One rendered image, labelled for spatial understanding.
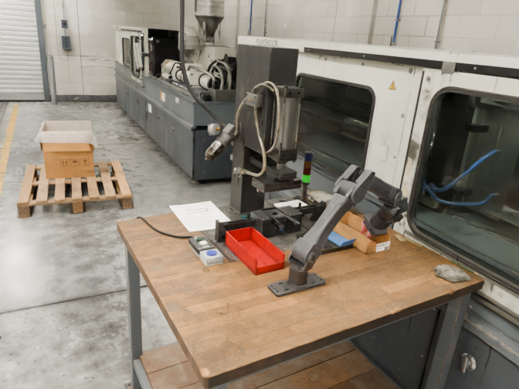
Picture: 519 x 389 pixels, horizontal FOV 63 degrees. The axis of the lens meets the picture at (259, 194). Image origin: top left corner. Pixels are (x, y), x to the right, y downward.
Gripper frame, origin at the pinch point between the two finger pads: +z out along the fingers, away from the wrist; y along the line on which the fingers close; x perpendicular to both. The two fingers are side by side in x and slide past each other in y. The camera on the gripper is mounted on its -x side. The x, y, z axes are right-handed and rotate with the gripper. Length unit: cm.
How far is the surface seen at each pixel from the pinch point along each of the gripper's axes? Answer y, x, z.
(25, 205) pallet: 203, 120, 226
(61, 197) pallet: 206, 90, 223
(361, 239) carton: -3.0, 6.1, -3.3
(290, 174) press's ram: 28.0, 27.9, -10.1
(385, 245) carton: -7.6, -4.3, -3.3
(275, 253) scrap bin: 0.9, 43.1, 1.3
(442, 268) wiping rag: -26.9, -11.1, -15.0
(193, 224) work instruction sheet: 33, 59, 26
